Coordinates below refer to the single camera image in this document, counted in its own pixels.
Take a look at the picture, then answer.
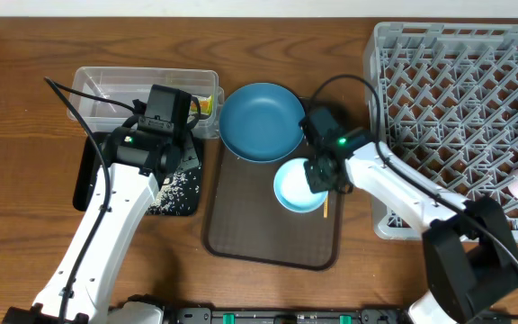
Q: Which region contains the dark blue plate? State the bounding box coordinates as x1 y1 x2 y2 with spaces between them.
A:
219 83 305 163

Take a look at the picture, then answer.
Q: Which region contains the yellow snack wrapper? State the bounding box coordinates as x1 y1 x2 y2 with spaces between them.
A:
191 95 215 116

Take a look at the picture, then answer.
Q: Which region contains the clear plastic bin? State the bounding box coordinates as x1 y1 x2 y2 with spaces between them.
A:
69 67 224 140

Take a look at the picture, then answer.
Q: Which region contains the wooden chopstick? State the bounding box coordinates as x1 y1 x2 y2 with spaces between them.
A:
323 194 329 219

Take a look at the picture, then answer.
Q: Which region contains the grey dishwasher rack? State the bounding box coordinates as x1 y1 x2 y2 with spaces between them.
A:
363 22 518 241

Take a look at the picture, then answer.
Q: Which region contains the rice pile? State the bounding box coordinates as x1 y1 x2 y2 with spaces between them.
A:
147 168 201 217

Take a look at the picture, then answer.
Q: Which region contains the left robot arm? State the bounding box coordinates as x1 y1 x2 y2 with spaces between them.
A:
3 129 165 324

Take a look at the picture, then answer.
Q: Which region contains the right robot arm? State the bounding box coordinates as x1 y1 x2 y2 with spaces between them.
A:
303 127 518 323

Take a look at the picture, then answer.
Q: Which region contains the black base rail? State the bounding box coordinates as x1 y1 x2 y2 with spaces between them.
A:
163 308 412 324

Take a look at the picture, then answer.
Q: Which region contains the light blue bowl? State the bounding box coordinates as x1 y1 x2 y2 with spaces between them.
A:
273 157 328 213

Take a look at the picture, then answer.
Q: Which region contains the black tray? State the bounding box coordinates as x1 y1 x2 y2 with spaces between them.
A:
72 138 203 217

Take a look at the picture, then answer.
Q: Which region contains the brown serving tray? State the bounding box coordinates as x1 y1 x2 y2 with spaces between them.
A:
202 143 344 271

